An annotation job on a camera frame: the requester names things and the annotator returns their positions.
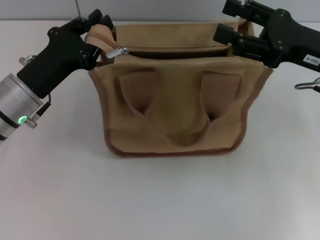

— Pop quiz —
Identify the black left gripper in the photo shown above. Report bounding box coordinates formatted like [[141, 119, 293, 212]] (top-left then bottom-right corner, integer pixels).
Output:
[[16, 9, 115, 99]]

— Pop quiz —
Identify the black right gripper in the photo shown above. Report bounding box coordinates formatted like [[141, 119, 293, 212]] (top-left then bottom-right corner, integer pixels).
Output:
[[212, 0, 320, 73]]

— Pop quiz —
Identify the silver metal zipper pull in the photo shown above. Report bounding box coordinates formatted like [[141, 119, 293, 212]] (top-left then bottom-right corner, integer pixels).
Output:
[[106, 46, 130, 60]]

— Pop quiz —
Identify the khaki canvas food bag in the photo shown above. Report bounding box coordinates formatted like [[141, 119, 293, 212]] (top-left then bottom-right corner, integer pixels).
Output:
[[84, 17, 274, 158]]

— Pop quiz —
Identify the right arm cable with connector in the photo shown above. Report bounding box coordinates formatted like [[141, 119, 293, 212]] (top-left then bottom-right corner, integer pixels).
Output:
[[294, 77, 320, 92]]

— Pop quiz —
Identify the arm cable with connector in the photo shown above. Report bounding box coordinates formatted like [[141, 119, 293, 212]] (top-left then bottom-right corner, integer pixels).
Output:
[[18, 53, 53, 129], [294, 77, 320, 92]]

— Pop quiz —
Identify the left arm cable with connector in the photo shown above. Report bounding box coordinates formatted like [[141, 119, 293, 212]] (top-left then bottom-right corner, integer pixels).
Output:
[[18, 53, 53, 129]]

